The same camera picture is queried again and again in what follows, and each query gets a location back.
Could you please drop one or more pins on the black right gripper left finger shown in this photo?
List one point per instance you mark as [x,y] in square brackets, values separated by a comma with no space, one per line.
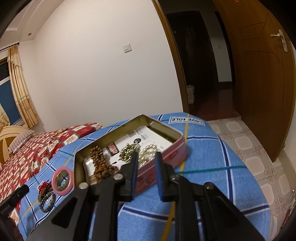
[90,212]

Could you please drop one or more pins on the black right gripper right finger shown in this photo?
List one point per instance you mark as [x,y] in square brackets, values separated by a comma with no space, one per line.
[202,212]

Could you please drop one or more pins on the green jade bangle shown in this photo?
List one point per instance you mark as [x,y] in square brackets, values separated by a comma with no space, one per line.
[62,180]

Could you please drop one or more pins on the red tassel coin pendant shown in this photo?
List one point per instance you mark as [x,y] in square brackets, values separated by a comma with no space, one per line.
[44,188]

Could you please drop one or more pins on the pink metal tin box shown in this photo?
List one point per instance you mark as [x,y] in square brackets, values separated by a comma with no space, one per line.
[165,133]

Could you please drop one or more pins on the blue plaid blanket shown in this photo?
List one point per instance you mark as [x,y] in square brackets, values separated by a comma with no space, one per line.
[209,159]

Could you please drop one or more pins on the red patterned quilt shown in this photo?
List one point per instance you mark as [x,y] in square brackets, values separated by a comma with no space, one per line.
[35,162]

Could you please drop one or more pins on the gold item on quilt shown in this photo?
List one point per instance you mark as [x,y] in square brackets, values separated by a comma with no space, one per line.
[59,131]

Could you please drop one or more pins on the striped pillow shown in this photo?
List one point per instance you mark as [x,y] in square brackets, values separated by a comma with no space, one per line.
[20,140]

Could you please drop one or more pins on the white card in tin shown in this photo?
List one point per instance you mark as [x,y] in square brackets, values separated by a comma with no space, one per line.
[112,157]

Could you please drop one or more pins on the cream wooden headboard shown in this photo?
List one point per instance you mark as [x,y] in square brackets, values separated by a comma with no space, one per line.
[8,134]

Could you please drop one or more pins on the beige curtain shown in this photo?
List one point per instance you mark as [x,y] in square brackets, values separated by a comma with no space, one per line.
[21,95]

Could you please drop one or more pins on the window with blue pane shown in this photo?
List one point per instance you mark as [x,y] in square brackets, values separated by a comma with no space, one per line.
[7,98]

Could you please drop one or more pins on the brown wooden door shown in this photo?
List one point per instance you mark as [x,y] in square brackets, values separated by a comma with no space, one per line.
[264,92]

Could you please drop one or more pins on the brown door frame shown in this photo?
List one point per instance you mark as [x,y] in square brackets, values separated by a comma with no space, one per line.
[175,55]

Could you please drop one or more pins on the white wall switch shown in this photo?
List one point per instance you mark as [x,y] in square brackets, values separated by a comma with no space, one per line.
[127,48]

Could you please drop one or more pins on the brass door handle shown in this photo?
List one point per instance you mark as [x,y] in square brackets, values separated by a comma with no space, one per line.
[282,38]

